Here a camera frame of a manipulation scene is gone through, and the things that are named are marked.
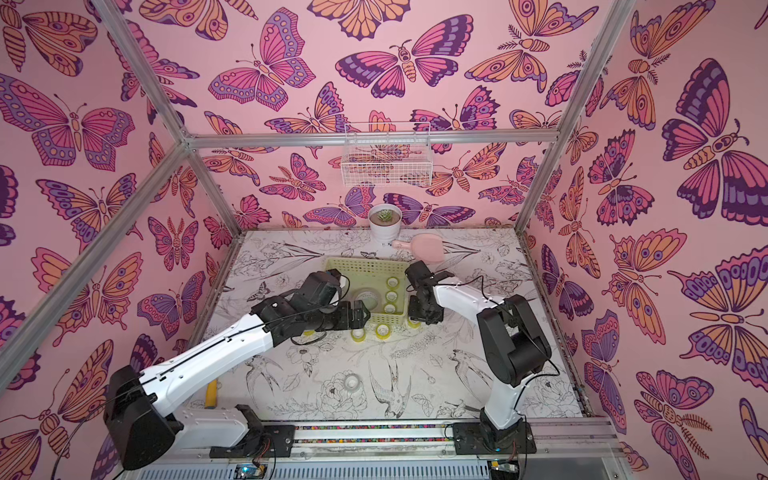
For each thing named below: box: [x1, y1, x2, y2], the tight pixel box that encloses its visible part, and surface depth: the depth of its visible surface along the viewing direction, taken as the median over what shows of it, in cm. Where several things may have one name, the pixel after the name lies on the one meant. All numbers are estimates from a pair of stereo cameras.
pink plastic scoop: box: [392, 233, 445, 263], surface depth 116 cm
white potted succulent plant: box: [368, 203, 403, 244], surface depth 115 cm
